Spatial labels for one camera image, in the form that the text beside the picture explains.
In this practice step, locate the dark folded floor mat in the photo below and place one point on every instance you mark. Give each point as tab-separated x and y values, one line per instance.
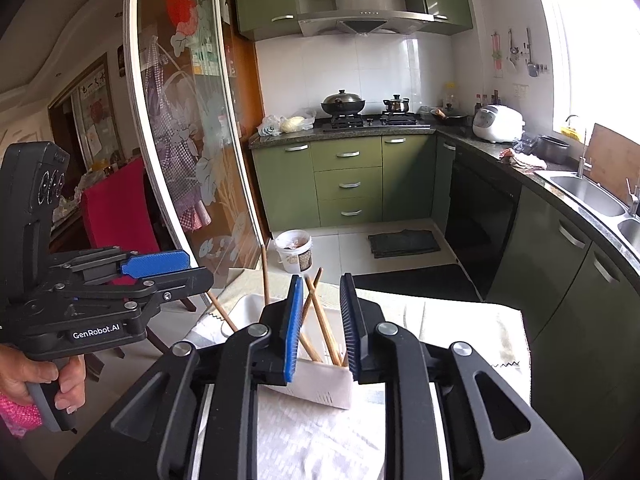
405	244

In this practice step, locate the pale striped tablecloth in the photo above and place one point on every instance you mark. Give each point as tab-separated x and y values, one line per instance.
450	325

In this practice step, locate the black inner pot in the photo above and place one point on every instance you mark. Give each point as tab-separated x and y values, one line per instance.
552	150

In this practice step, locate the black built-in appliance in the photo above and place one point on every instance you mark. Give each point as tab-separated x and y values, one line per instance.
480	220

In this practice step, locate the red chair cover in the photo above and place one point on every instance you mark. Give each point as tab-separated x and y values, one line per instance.
117	220

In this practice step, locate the clear bag of food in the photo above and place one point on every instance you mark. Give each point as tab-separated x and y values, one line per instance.
295	122

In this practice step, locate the steel range hood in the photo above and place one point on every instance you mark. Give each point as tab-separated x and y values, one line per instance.
360	5

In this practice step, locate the reddish kitchen rag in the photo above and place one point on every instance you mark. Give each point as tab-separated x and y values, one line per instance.
525	160

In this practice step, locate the crumpled plastic bag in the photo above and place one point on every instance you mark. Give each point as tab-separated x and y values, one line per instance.
269	126

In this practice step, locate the yellow sponge holder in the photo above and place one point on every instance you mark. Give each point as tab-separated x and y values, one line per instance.
570	133

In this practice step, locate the person's left hand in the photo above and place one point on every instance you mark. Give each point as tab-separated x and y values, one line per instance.
20	372

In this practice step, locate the white rice cooker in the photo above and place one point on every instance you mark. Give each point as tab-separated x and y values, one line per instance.
497	122

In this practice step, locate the green base cabinet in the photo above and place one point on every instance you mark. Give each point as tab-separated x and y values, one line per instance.
280	185

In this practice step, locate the chrome kitchen faucet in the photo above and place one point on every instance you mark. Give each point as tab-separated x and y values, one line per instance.
581	160

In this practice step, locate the steel double sink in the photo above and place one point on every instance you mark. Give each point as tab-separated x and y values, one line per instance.
585	192

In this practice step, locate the white plastic utensil holder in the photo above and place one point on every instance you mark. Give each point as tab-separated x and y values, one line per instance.
320	385

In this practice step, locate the wall poster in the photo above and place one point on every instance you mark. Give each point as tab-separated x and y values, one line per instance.
95	120

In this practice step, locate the white wall socket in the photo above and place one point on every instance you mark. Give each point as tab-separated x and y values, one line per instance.
520	92

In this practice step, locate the white plastic bucket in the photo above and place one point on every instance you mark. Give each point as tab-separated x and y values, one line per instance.
292	255

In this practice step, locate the glass sliding door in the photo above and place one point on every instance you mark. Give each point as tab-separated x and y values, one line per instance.
200	135

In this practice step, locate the wooden cutting board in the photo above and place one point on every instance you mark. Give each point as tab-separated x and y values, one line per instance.
615	160

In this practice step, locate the black frying pan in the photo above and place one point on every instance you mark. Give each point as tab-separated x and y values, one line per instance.
450	116

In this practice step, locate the person's left forearm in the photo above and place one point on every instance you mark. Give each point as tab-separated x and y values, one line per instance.
17	417

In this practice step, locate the green sink cabinet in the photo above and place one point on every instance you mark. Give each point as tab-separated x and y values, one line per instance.
565	280

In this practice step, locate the black gas stove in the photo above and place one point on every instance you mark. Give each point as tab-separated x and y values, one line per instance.
375	122

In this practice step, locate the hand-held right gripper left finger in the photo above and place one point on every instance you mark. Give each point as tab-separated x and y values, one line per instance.
294	332

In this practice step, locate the seasoning bottles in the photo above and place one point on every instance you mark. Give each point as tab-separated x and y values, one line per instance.
485	101

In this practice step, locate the green cabinet drawer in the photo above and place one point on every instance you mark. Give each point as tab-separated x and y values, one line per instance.
347	155
350	212
348	184

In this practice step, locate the dark wooden chair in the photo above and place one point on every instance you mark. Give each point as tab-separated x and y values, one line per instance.
170	320

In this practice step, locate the hanging kitchen utensils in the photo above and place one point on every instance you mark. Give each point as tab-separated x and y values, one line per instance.
530	55

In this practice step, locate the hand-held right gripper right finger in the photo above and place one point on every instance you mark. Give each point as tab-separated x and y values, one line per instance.
350	332

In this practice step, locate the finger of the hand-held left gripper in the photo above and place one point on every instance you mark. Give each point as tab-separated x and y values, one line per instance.
185	282
155	262

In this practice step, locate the dark brown wooden chopstick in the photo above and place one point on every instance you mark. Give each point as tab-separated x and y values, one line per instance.
222	312
265	275

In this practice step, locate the black wok with lid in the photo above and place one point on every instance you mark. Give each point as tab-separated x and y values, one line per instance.
342	102

